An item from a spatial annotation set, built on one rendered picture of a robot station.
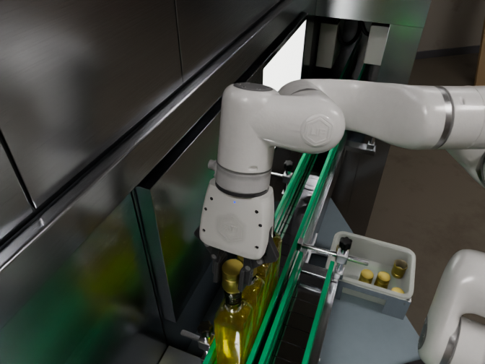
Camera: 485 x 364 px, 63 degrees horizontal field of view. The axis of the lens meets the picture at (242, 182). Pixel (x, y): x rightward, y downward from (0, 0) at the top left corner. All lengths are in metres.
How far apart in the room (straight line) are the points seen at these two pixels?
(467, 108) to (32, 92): 0.49
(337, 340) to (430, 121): 0.68
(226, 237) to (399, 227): 2.02
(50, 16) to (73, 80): 0.07
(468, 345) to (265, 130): 0.45
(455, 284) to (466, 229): 2.00
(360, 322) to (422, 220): 1.57
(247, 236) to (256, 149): 0.13
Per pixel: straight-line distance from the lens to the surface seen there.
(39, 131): 0.44
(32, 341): 0.54
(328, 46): 1.74
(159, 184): 0.59
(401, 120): 0.56
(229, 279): 0.62
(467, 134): 0.58
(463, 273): 0.69
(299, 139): 0.48
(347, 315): 1.13
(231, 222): 0.55
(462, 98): 0.58
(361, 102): 0.60
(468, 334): 0.72
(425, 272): 2.34
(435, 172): 3.06
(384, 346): 1.11
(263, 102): 0.48
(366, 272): 1.15
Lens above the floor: 1.68
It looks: 39 degrees down
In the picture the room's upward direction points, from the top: straight up
